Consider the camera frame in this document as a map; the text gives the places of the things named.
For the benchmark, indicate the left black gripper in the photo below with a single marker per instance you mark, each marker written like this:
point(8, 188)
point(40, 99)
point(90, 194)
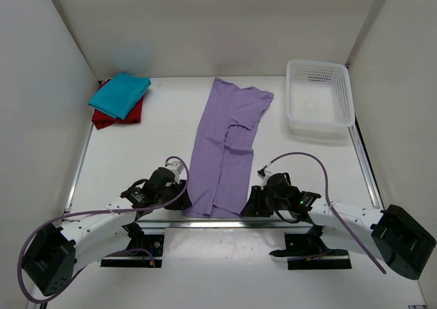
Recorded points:
point(178, 198)

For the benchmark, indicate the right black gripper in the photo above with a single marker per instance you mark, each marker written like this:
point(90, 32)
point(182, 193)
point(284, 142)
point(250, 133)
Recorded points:
point(257, 202)

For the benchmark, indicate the lavender t-shirt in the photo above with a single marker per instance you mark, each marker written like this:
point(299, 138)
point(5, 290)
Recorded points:
point(222, 155)

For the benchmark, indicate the red t-shirt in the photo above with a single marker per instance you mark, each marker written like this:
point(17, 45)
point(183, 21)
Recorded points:
point(101, 120)

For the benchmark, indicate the teal t-shirt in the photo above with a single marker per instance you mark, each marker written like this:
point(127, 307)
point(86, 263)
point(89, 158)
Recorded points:
point(119, 95)

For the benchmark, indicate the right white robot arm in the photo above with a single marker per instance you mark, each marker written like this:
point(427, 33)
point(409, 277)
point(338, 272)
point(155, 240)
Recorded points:
point(391, 235)

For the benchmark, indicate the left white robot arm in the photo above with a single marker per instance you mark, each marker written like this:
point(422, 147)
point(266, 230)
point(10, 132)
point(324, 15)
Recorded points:
point(56, 252)

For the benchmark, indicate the white plastic basket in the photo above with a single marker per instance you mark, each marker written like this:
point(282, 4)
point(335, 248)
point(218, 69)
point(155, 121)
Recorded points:
point(318, 96)

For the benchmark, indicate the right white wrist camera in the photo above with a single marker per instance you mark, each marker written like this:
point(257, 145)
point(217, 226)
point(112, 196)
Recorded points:
point(264, 174)

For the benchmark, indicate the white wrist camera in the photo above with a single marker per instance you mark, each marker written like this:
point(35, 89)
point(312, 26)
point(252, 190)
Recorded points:
point(264, 174)
point(177, 168)

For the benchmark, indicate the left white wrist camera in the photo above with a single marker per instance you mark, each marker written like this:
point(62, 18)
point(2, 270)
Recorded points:
point(177, 168)

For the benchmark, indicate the aluminium front rail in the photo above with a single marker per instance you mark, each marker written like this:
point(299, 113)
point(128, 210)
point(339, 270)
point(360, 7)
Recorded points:
point(221, 224)

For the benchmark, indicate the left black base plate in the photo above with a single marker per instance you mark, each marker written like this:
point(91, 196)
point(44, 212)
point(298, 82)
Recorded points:
point(147, 252)

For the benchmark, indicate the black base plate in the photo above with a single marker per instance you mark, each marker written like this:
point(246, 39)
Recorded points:
point(304, 252)
point(147, 252)

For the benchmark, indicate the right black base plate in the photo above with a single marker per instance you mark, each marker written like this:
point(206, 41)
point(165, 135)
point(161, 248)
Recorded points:
point(304, 252)

